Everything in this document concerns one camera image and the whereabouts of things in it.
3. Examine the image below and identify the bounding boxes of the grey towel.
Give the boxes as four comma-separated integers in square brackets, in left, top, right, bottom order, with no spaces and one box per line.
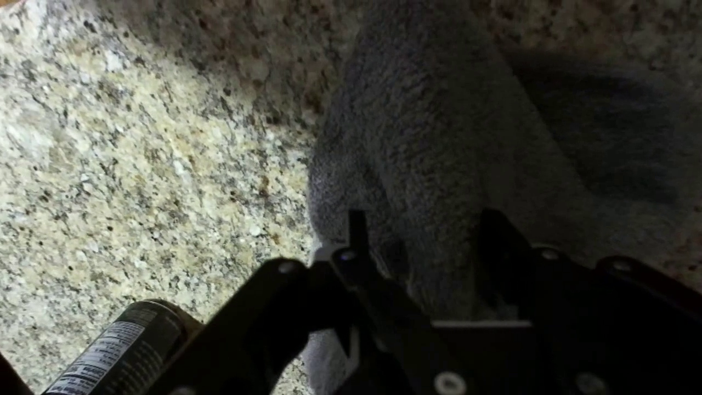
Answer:
[298,0,702,395]

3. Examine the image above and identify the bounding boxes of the dark bottle with white label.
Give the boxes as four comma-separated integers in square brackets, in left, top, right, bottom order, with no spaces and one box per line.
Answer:
[41,296,204,395]

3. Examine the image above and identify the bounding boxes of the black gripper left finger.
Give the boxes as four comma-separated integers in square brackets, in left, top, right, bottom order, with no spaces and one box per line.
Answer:
[167,208,470,395]

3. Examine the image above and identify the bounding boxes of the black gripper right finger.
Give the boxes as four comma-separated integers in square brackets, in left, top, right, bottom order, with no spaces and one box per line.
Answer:
[477,208,702,395]

